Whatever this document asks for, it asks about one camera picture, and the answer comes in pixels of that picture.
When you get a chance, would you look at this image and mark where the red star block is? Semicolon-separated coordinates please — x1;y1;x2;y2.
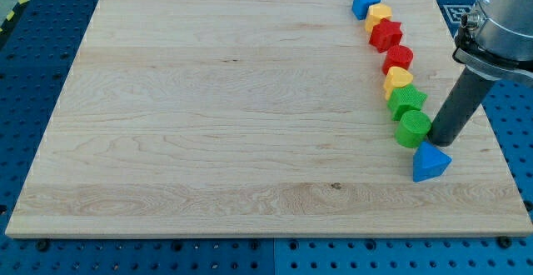
369;18;403;53

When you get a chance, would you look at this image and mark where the yellow heart block lower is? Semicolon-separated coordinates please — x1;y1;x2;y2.
383;66;414;100

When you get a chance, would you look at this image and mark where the red cylinder block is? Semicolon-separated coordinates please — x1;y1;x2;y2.
381;45;414;75

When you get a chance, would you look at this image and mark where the yellow heart block upper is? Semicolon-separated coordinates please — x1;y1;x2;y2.
364;3;392;33

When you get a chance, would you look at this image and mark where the white fiducial marker tag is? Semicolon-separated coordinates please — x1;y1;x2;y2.
442;4;471;28

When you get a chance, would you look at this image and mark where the wooden board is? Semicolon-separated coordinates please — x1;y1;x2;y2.
6;0;532;239

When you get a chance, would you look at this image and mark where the green star block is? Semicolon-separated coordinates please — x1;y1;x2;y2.
387;84;427;121

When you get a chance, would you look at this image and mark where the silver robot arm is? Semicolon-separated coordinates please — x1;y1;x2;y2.
453;0;532;88

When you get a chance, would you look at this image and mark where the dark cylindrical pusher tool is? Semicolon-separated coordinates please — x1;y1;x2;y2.
427;67;496;147

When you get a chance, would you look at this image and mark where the yellow heart block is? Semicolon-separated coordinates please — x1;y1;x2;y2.
364;3;392;33
383;66;414;100

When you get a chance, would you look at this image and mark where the green cylinder block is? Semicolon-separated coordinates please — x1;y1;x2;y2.
395;110;431;148

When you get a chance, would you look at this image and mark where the yellow black hazard tape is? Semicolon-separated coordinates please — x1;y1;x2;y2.
1;0;31;35

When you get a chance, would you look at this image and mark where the blue cube block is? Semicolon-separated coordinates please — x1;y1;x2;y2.
351;0;381;20

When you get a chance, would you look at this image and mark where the blue triangle block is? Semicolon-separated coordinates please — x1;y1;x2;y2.
412;142;452;183

